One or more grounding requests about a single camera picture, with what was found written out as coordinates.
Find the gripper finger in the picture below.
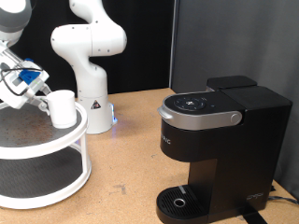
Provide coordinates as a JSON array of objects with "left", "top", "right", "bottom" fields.
[
  {"left": 29, "top": 95, "right": 51, "bottom": 116},
  {"left": 39, "top": 81, "right": 53, "bottom": 97}
]

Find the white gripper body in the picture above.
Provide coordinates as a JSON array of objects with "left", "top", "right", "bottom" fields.
[{"left": 0, "top": 40, "right": 50, "bottom": 110}]

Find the white mug green handle mark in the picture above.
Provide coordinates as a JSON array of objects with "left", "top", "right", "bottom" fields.
[{"left": 46, "top": 89, "right": 78, "bottom": 130}]

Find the coffee machine lid silver handle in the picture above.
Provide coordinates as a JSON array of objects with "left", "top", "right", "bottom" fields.
[{"left": 157, "top": 91, "right": 244, "bottom": 132}]

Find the black Keurig coffee machine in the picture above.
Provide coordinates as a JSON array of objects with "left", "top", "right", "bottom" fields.
[{"left": 160, "top": 75, "right": 293, "bottom": 224}]

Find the blue plastic clip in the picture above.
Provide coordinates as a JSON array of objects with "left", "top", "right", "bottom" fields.
[{"left": 18, "top": 58, "right": 42, "bottom": 86}]

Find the white two-tier turntable shelf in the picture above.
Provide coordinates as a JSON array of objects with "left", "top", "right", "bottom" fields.
[{"left": 0, "top": 95, "right": 93, "bottom": 210}]

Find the black curtain backdrop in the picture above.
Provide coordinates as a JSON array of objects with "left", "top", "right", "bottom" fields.
[{"left": 0, "top": 0, "right": 176, "bottom": 104}]

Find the black round drip tray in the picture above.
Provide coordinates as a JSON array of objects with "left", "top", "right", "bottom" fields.
[{"left": 155, "top": 185, "right": 209, "bottom": 224}]

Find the grey partition panel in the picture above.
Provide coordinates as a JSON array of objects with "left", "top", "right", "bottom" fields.
[{"left": 169, "top": 0, "right": 299, "bottom": 200}]

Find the black tape strip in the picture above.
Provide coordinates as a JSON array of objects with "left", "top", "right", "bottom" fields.
[{"left": 237, "top": 208, "right": 269, "bottom": 224}]

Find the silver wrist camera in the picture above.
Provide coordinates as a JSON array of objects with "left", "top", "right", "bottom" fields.
[{"left": 10, "top": 69, "right": 45, "bottom": 94}]

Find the black robot camera cable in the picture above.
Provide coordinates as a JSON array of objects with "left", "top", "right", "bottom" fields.
[{"left": 0, "top": 66, "right": 43, "bottom": 97}]

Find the braided power cable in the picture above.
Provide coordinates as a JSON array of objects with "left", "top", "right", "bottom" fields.
[{"left": 267, "top": 195, "right": 299, "bottom": 206}]

